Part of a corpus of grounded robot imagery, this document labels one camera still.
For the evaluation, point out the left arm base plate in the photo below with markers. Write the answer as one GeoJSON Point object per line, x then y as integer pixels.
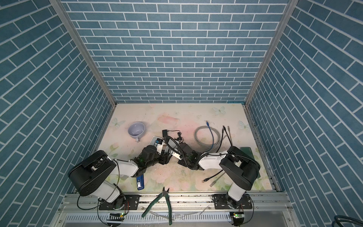
{"type": "Point", "coordinates": [123, 203]}

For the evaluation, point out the controller board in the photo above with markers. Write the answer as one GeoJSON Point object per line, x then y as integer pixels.
{"type": "Point", "coordinates": [115, 219]}
{"type": "Point", "coordinates": [237, 218]}

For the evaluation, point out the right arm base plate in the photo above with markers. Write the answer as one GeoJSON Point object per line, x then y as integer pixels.
{"type": "Point", "coordinates": [224, 201]}

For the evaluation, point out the right controller board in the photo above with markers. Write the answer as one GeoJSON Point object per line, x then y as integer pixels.
{"type": "Point", "coordinates": [237, 218]}

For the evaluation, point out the aluminium front rail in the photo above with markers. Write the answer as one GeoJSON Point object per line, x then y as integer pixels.
{"type": "Point", "coordinates": [270, 209]}

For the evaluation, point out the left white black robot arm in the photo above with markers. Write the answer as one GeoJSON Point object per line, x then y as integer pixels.
{"type": "Point", "coordinates": [90, 176]}

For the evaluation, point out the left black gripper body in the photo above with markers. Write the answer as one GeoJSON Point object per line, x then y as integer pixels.
{"type": "Point", "coordinates": [162, 160]}

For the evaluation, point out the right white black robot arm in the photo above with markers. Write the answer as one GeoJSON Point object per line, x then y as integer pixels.
{"type": "Point", "coordinates": [241, 168]}

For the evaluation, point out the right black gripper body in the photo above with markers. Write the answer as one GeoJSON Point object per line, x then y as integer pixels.
{"type": "Point", "coordinates": [183, 162]}

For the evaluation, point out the left controller board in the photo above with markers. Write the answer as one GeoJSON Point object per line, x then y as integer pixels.
{"type": "Point", "coordinates": [115, 219]}

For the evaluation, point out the lavender ceramic cup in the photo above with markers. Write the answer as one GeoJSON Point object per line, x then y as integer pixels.
{"type": "Point", "coordinates": [137, 130]}

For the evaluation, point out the blue black handheld tool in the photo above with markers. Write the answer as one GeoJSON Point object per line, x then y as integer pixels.
{"type": "Point", "coordinates": [140, 182]}

